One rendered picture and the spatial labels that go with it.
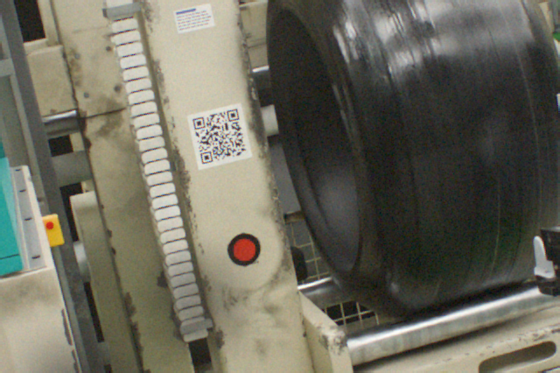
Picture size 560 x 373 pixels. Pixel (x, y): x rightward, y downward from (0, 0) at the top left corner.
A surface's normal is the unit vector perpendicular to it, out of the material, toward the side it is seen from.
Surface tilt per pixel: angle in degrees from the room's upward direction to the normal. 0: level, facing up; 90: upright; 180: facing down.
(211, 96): 90
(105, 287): 95
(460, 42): 65
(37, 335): 90
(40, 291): 90
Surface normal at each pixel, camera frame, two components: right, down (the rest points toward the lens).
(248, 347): 0.24, 0.14
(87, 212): -0.02, -0.69
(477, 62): 0.16, -0.18
